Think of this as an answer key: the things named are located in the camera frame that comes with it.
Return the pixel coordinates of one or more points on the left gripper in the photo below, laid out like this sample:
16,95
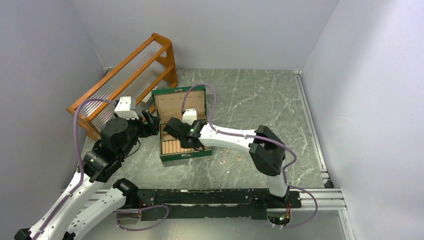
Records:
151,127

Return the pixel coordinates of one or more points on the green jewelry box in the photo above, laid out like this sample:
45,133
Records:
172,102

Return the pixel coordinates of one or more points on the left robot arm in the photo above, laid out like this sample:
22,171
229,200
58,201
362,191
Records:
66,219

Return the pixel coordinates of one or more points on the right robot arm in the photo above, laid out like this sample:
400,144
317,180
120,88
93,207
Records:
266,150

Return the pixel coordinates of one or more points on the orange wooden rack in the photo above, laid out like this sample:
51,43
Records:
151,64

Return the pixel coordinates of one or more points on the gold earring cluster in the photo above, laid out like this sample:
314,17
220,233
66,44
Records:
225,151

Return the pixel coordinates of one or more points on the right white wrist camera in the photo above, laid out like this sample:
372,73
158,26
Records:
189,116

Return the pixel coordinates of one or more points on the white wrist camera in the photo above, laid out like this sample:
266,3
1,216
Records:
189,116
126,108

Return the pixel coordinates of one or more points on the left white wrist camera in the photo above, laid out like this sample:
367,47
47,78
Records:
126,108

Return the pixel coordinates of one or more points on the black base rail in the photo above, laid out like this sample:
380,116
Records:
253,203

